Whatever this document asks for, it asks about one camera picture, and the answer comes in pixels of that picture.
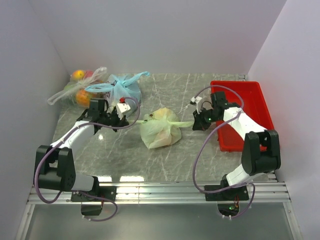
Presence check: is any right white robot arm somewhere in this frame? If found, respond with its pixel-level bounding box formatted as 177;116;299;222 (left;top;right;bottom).
190;91;281;200

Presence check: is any light green plastic bag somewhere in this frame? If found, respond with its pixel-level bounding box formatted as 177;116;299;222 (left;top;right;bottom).
135;107;194;149

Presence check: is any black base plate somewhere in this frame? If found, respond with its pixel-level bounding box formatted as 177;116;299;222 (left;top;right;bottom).
70;186;117;217
205;186;249;218

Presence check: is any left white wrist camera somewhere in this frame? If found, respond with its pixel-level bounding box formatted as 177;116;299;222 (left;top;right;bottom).
115;97;131;120

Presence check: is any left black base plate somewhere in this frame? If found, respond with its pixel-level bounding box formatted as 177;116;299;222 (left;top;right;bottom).
70;186;117;217

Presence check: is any red plastic tray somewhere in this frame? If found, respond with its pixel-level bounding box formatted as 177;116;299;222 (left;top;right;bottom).
210;80;274;152

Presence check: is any clear tied fruit bag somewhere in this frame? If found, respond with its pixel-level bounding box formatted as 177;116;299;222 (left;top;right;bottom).
47;67;108;108

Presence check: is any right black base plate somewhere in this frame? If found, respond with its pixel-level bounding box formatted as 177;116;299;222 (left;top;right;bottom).
205;186;249;218

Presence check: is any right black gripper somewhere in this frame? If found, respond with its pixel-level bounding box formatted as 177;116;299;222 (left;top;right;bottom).
194;106;222;132

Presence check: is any blue tied plastic bag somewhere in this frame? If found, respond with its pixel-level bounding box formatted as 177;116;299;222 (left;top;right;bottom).
85;71;150;106

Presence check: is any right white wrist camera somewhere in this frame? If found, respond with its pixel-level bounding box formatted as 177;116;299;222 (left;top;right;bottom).
190;96;205;114

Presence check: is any aluminium rail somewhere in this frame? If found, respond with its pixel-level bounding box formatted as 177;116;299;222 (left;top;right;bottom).
27;182;291;205

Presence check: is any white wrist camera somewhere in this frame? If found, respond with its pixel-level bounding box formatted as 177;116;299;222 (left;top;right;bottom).
190;96;205;114
115;97;131;120

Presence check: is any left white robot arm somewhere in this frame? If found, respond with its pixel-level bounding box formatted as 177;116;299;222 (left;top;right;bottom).
33;98;131;204

